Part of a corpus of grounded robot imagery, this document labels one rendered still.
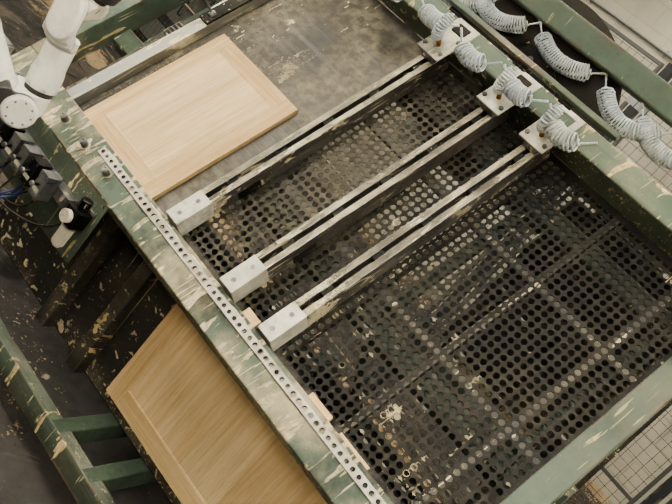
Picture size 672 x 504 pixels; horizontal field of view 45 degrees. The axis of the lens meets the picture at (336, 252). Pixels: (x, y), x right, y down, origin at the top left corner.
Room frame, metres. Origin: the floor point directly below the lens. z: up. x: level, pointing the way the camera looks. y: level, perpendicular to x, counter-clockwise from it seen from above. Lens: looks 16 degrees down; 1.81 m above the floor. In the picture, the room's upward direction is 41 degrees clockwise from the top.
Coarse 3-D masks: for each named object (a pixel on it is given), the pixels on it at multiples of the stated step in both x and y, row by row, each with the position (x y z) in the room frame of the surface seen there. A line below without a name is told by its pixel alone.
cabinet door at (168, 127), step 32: (192, 64) 2.73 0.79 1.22; (224, 64) 2.75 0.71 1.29; (128, 96) 2.61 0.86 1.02; (160, 96) 2.63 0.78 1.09; (192, 96) 2.64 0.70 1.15; (224, 96) 2.66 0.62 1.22; (256, 96) 2.68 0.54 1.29; (96, 128) 2.51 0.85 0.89; (128, 128) 2.53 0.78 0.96; (160, 128) 2.54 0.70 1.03; (192, 128) 2.56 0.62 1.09; (224, 128) 2.57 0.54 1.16; (256, 128) 2.59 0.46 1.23; (128, 160) 2.44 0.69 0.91; (160, 160) 2.46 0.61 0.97; (192, 160) 2.47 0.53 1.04; (160, 192) 2.38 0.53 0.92
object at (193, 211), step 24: (432, 48) 2.78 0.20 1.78; (408, 72) 2.77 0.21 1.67; (432, 72) 2.81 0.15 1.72; (360, 96) 2.65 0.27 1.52; (384, 96) 2.68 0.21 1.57; (336, 120) 2.58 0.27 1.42; (360, 120) 2.66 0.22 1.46; (288, 144) 2.51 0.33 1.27; (312, 144) 2.53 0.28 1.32; (240, 168) 2.41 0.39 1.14; (264, 168) 2.42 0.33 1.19; (288, 168) 2.52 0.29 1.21; (216, 192) 2.37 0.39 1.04; (240, 192) 2.40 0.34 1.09; (168, 216) 2.29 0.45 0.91; (192, 216) 2.29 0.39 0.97
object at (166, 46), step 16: (256, 0) 2.94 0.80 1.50; (224, 16) 2.87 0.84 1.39; (176, 32) 2.79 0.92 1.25; (192, 32) 2.80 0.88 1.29; (208, 32) 2.85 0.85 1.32; (144, 48) 2.73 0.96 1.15; (160, 48) 2.73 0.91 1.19; (176, 48) 2.78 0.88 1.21; (128, 64) 2.67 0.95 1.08; (144, 64) 2.70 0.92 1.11; (96, 80) 2.61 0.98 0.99; (112, 80) 2.63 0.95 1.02; (80, 96) 2.57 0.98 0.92
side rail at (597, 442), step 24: (648, 384) 2.15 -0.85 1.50; (624, 408) 2.10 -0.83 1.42; (648, 408) 2.11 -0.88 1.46; (600, 432) 2.04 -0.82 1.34; (624, 432) 2.05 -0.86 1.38; (576, 456) 1.99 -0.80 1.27; (600, 456) 2.00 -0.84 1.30; (528, 480) 1.93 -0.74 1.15; (552, 480) 1.94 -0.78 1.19; (576, 480) 1.95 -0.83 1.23
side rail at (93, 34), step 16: (128, 0) 2.85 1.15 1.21; (144, 0) 2.87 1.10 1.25; (160, 0) 2.92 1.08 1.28; (176, 0) 2.98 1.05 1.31; (112, 16) 2.80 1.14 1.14; (128, 16) 2.85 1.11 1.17; (144, 16) 2.91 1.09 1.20; (80, 32) 2.73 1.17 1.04; (96, 32) 2.78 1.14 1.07; (112, 32) 2.83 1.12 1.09; (80, 48) 2.76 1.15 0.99; (96, 48) 2.82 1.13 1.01
